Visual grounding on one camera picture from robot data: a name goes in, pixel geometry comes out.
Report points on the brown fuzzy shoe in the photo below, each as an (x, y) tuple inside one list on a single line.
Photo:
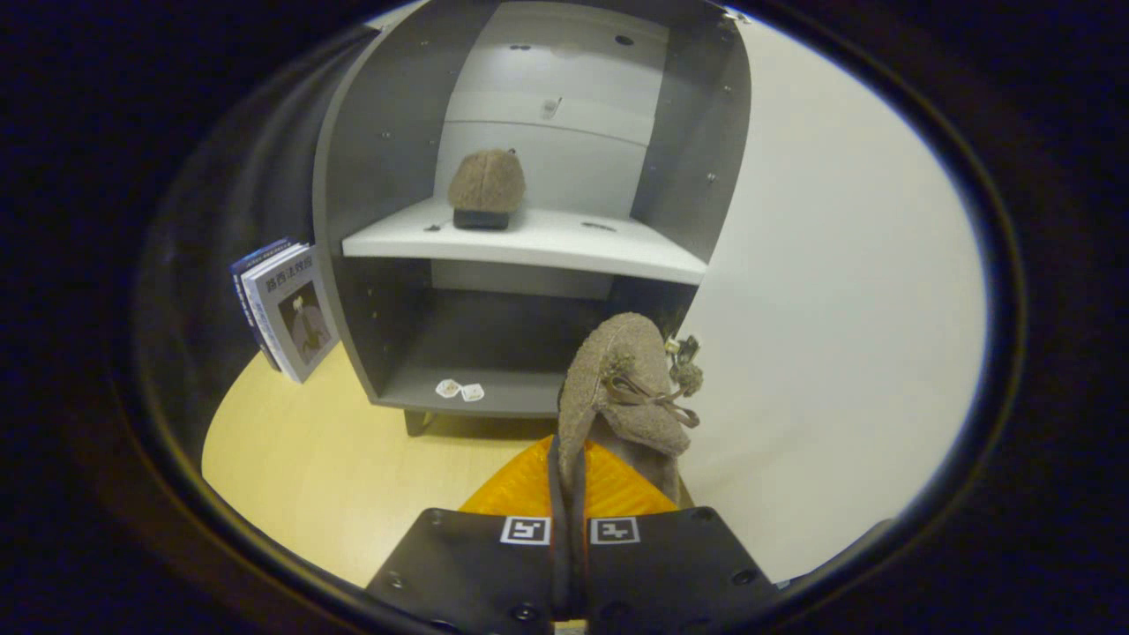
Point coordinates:
[(609, 370), (485, 181)]

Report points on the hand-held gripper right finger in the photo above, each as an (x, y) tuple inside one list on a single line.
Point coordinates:
[(670, 564)]

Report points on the blue book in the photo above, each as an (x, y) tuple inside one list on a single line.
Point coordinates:
[(242, 282)]

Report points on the white cabinet shelf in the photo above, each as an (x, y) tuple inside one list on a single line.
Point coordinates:
[(547, 240)]

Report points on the white book with figure cover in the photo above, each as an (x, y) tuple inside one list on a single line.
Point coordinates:
[(295, 313)]

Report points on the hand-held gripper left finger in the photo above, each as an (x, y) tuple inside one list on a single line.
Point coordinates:
[(476, 564)]

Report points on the grey shoe cabinet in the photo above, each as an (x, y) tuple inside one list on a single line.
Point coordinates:
[(379, 132)]

